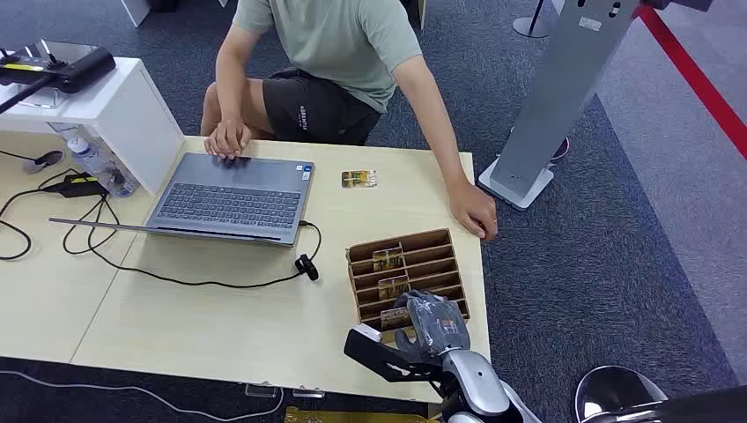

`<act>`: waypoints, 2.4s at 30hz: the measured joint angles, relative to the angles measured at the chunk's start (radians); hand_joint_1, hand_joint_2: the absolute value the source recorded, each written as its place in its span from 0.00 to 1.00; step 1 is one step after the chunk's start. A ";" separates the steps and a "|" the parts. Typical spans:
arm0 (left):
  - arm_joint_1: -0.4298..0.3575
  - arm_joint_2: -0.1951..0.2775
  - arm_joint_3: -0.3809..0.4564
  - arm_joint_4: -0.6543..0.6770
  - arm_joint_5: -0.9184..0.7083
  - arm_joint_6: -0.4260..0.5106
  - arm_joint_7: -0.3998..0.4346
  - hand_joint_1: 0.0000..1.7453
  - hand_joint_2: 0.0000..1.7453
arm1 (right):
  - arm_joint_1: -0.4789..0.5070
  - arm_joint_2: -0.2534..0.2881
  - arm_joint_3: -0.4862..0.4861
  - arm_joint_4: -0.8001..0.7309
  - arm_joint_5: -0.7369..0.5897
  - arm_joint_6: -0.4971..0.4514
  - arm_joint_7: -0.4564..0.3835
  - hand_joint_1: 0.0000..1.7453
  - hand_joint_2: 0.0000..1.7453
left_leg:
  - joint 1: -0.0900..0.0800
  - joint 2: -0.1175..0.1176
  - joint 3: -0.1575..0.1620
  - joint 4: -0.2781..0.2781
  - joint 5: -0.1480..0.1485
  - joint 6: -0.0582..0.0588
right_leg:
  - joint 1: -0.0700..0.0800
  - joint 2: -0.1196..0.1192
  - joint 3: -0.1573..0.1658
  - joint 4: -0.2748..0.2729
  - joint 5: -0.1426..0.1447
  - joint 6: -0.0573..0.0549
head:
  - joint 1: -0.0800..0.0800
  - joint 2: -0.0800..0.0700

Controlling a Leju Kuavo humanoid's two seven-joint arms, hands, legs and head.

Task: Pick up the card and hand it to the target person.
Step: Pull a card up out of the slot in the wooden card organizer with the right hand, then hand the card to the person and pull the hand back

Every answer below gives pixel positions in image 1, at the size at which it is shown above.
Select black rod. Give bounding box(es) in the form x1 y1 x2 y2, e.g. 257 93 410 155
0 74 60 116

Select brown wooden card holder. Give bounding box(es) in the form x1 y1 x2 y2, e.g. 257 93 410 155
345 227 472 334

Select clear acrylic stand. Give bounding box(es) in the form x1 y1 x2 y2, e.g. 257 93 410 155
16 85 66 111

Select person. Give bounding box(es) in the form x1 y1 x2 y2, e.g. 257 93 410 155
200 0 499 241

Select black handheld controller device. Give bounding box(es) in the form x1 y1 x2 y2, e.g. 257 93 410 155
0 45 118 95

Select black laptop power cable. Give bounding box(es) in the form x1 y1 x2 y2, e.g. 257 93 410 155
61 195 324 291

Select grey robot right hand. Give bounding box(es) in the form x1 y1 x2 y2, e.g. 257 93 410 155
394 290 471 364

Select grey kiosk stand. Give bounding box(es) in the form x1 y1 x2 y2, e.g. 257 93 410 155
477 0 644 212

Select white cabinet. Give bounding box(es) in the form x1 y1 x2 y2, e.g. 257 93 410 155
120 0 154 28

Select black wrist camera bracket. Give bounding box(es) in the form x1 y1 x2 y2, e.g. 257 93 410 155
343 328 443 385

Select person's right hand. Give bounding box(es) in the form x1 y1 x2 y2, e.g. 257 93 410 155
203 118 254 161

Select white floor cable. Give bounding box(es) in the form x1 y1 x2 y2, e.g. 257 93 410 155
0 369 286 423

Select clear plastic water bottle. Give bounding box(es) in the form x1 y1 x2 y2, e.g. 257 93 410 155
66 136 139 199

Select metal stanchion base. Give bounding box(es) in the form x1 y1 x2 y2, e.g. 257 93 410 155
511 0 554 40

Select black adapter mains cable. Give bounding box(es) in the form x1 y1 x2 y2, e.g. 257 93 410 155
0 167 80 263

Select black power adapter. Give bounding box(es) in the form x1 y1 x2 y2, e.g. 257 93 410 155
42 172 110 199

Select yellow printed sheet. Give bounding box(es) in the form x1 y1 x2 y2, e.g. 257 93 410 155
283 405 440 423

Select white desk riser shelf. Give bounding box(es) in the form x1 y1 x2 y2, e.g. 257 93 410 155
0 56 188 197

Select grey laptop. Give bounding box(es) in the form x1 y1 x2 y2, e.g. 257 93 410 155
48 152 317 249

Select silver domed robot part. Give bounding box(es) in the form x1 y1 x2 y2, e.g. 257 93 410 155
573 365 669 423

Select person's left hand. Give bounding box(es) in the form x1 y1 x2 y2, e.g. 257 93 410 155
447 178 499 241

